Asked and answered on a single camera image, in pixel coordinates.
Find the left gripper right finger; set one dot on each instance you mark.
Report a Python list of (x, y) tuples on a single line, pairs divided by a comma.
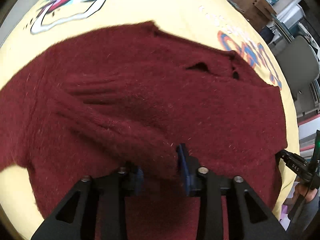
[(248, 216)]

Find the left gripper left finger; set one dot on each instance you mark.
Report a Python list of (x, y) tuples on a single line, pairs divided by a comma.
[(94, 208)]

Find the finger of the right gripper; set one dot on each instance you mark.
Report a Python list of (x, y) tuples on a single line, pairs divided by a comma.
[(286, 156)]

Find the dark red knit sweater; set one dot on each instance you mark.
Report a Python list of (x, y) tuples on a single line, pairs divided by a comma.
[(133, 93)]

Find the person's right hand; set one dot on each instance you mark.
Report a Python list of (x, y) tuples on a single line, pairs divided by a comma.
[(301, 189)]

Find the grey green chair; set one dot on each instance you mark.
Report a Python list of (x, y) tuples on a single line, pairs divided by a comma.
[(299, 64)]

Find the wooden drawer cabinet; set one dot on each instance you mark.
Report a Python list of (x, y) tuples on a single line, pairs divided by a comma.
[(258, 12)]

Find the yellow dino print bedspread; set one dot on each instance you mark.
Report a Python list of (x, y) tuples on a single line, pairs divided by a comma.
[(212, 23)]

